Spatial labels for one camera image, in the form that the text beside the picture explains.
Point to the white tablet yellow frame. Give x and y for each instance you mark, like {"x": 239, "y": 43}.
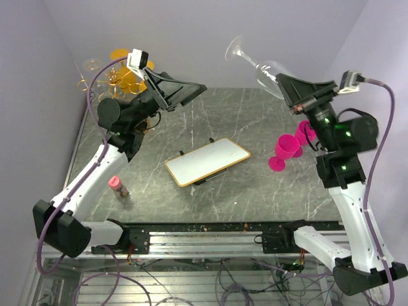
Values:
{"x": 207, "y": 160}

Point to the yellow wine glass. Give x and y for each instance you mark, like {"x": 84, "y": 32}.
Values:
{"x": 150, "y": 65}
{"x": 119, "y": 55}

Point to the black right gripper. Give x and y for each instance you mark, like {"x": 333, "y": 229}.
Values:
{"x": 296, "y": 92}

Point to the gold wire wine glass rack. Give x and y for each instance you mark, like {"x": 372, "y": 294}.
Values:
{"x": 117, "y": 82}

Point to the yellow wine glass front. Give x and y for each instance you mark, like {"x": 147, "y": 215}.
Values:
{"x": 150, "y": 65}

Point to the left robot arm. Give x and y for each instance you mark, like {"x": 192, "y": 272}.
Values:
{"x": 60, "y": 222}

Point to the small bottle pink cap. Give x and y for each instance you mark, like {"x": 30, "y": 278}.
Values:
{"x": 119, "y": 189}

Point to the black wire tablet stand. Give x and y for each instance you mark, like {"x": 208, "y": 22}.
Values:
{"x": 208, "y": 177}

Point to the yellow wine glass rear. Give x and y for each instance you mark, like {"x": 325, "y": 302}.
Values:
{"x": 119, "y": 55}

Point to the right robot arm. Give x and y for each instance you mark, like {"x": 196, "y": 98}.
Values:
{"x": 367, "y": 263}

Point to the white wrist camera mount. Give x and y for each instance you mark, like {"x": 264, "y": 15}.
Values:
{"x": 350, "y": 82}
{"x": 137, "y": 61}

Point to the aluminium mounting rail frame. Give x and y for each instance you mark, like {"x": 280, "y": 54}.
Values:
{"x": 207, "y": 268}

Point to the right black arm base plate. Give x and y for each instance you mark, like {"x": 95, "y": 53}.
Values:
{"x": 279, "y": 238}

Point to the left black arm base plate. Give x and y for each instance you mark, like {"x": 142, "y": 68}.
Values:
{"x": 133, "y": 240}

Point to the pink wine glass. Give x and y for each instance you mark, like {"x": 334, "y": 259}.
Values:
{"x": 304, "y": 134}
{"x": 286, "y": 147}

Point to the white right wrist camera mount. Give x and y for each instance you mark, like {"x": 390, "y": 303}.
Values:
{"x": 350, "y": 82}

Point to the clear wine glass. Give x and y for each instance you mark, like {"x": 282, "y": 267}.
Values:
{"x": 266, "y": 71}
{"x": 87, "y": 67}

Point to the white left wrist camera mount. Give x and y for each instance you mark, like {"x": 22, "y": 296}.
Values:
{"x": 137, "y": 61}

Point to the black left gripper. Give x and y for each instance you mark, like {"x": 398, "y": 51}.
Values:
{"x": 168, "y": 92}

